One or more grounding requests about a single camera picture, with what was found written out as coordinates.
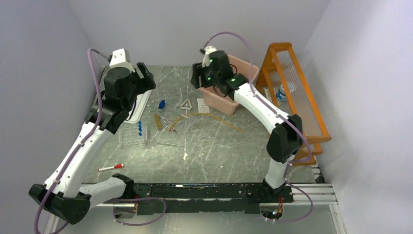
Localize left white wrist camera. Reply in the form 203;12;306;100
109;48;135;73

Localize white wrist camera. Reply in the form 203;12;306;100
202;46;217;67
109;48;135;73

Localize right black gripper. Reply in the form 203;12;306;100
190;61;221;89

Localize white paper packet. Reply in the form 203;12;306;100
197;98;210;113

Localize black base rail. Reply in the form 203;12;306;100
100;182;336;215

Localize white blue bottle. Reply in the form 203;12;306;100
276;82;295;102

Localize metal crucible tongs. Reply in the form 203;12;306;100
146;101;172;127

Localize red white marker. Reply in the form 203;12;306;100
98;163;124;172

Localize small white box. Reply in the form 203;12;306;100
263;88;272;102

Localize yellow rubber tube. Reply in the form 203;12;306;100
168;113;245;134

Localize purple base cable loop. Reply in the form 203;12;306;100
112;197;167;226

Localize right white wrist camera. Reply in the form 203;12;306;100
202;46;217;67

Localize orange wooden rack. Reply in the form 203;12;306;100
256;42;332;166

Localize blue plastic clip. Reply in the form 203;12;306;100
158;99;166;109

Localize pink plastic bin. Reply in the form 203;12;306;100
199;55;251;116

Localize tan bottle brush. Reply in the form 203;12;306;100
153;114;163;131

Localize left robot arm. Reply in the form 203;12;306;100
28;62;156;225

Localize clear well plate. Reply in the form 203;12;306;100
119;126;150;148

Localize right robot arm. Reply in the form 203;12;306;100
191;46;305;202

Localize white plastic tray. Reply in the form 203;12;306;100
125;90;152;124

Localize glass stirring rod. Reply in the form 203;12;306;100
153;141;184;147

